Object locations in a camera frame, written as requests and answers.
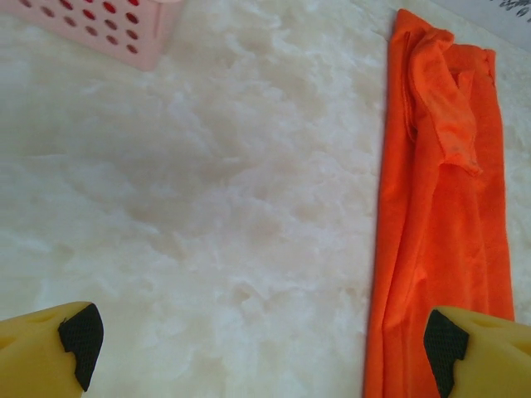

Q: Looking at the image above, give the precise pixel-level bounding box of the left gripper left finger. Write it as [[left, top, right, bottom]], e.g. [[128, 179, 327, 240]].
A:
[[0, 301, 105, 398]]

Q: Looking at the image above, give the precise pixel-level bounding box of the orange t-shirt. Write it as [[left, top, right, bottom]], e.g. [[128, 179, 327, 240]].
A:
[[363, 7, 518, 398]]

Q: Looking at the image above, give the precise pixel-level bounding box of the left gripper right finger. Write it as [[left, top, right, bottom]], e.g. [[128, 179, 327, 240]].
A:
[[422, 305, 531, 398]]

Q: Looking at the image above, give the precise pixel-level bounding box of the pink plastic basket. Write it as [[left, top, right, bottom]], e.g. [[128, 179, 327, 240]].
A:
[[0, 0, 183, 72]]

